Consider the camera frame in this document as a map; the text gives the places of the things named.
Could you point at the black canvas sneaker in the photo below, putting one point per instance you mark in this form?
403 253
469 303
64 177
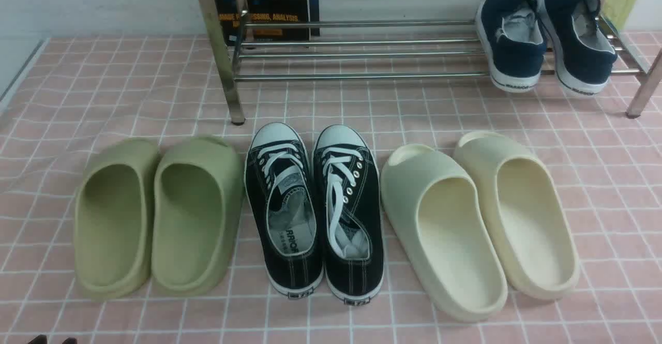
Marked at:
345 182
278 187

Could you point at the steel shoe rack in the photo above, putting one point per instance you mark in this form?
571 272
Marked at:
229 66

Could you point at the left cream foam slipper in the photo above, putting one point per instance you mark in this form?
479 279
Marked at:
432 205

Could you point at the cream foam slipper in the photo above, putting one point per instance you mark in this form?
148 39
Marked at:
432 205
522 213

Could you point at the right green foam slipper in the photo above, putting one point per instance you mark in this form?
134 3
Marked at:
198 191

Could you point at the green foam slipper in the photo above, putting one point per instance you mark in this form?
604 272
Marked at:
113 219
198 191

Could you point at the black book orange title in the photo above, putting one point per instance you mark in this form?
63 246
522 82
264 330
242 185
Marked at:
288 11

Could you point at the right cream foam slipper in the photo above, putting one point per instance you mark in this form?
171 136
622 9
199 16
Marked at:
522 213

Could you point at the left green foam slipper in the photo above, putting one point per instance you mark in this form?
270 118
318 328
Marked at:
113 219

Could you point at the left navy sneaker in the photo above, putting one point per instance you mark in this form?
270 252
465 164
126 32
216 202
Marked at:
511 38

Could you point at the navy sneaker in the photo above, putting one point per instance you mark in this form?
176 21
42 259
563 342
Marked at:
583 55
511 38

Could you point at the right navy sneaker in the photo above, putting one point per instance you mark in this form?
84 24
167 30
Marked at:
583 55

